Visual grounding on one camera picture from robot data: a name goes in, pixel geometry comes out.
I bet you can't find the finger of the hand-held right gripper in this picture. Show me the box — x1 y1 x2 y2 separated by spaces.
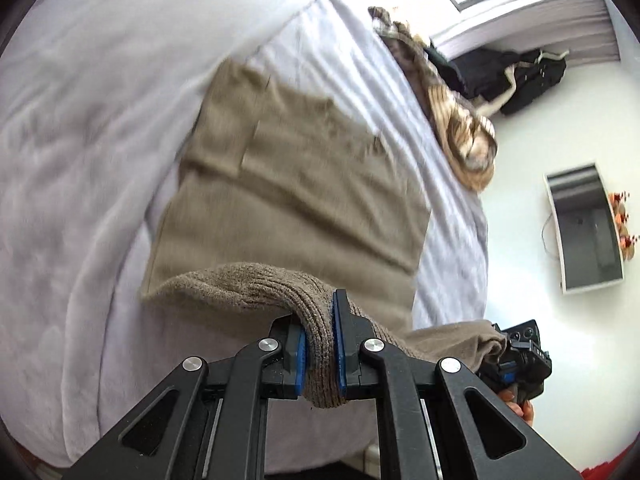
477 352 518 395

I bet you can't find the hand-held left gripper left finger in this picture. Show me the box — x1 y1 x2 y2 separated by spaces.
60 310 307 480

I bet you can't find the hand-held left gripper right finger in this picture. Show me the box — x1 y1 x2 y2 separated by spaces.
332 288 583 480

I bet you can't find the brown knit sweater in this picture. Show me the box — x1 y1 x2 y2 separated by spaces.
140 57 508 411

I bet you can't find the person's right hand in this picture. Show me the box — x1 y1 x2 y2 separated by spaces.
500 386 536 422

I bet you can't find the orange flower decoration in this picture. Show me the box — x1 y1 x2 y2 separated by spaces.
606 190 640 257

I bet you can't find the black garment pile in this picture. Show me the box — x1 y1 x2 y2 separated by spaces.
447 47 568 117

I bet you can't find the lavender plain fleece blanket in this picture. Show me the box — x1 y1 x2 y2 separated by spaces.
0 0 381 471

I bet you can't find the dark brown garment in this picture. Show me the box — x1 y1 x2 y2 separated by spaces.
367 6 453 111

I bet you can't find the lavender window curtain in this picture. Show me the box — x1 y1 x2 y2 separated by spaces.
431 0 622 67

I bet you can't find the thin screen cable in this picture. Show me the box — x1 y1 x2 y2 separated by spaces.
541 211 564 262

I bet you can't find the cream cloth strap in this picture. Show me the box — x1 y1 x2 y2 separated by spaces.
472 50 571 117

